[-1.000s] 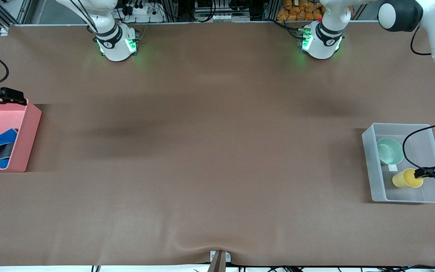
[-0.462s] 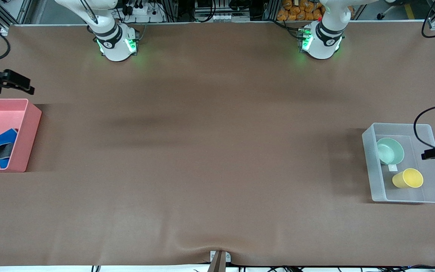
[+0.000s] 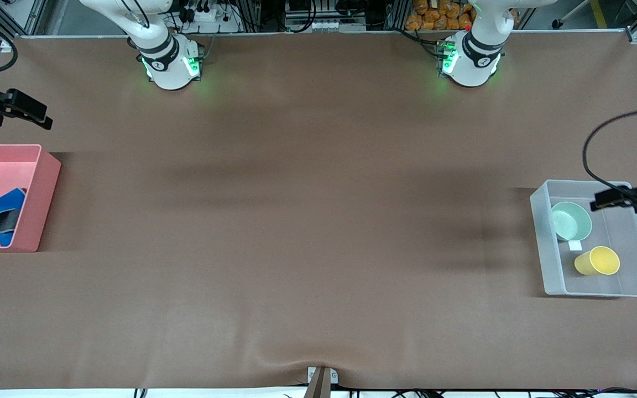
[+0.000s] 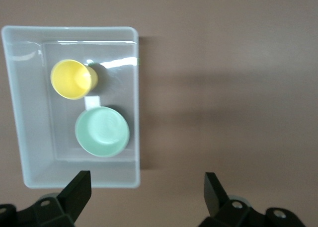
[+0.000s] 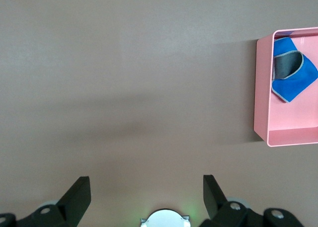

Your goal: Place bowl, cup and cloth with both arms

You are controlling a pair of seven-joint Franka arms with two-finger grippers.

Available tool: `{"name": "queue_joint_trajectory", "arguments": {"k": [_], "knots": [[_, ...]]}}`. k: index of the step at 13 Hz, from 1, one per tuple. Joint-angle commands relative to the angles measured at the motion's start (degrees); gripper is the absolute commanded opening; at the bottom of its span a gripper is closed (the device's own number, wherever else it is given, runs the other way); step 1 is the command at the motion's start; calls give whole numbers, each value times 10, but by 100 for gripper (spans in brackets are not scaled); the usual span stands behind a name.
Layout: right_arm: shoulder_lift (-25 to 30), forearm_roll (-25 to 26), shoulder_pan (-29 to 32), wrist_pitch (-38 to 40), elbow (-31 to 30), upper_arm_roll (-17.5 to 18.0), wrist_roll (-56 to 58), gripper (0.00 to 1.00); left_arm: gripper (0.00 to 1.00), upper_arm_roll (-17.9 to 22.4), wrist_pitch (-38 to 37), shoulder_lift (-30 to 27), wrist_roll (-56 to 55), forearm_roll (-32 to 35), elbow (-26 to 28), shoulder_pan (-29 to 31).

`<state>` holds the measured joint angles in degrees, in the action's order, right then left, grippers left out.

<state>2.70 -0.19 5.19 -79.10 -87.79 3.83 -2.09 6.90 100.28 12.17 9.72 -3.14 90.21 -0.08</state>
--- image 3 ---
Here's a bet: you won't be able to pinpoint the pale green bowl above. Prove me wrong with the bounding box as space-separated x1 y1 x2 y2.
551 201 593 242

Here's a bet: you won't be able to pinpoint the yellow cup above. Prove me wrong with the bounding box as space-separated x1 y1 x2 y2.
574 246 621 276

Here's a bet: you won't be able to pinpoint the blue and grey cloth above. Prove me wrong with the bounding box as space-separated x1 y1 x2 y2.
0 187 27 247

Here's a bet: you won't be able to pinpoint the clear plastic bin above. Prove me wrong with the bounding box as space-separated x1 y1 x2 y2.
530 179 637 299

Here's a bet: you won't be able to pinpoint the pink plastic bin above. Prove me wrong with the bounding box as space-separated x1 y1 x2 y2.
0 144 62 253

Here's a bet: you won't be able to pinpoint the white trolley leg with castor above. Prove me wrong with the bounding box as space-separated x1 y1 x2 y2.
551 0 593 29

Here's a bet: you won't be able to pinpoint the white power strip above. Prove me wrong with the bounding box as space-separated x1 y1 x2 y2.
177 0 242 34

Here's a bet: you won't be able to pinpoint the orange snack bags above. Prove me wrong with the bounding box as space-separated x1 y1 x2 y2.
405 0 477 32

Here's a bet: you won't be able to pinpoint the white terminal block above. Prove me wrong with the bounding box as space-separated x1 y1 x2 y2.
309 19 353 32

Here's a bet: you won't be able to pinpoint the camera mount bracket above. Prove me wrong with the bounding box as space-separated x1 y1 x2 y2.
305 366 340 398

